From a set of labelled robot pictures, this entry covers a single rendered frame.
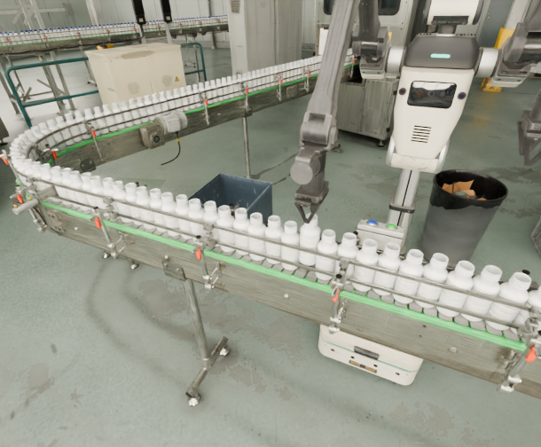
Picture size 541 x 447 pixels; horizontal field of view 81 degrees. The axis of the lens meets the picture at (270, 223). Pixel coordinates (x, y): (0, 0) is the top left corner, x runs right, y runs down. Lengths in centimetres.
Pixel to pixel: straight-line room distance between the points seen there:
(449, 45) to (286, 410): 173
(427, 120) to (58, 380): 224
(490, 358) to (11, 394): 225
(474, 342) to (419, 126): 76
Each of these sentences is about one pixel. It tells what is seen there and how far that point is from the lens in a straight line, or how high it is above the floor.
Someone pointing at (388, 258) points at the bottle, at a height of 114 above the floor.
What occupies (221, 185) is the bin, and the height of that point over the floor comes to 88.
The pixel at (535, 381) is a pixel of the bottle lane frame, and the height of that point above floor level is 88.
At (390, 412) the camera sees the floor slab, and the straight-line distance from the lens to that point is 196.
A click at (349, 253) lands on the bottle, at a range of 93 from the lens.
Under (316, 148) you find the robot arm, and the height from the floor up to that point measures 142.
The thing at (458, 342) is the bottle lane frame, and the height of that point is 94.
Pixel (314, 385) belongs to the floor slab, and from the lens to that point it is 195.
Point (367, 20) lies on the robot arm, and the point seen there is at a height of 165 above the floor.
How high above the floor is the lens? 172
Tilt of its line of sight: 36 degrees down
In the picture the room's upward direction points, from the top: 2 degrees counter-clockwise
